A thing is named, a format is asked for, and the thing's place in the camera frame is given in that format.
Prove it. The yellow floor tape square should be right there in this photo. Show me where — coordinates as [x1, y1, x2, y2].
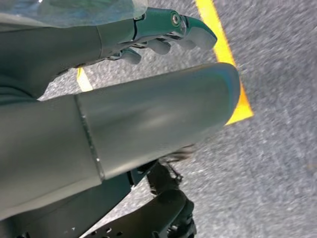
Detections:
[76, 0, 254, 126]

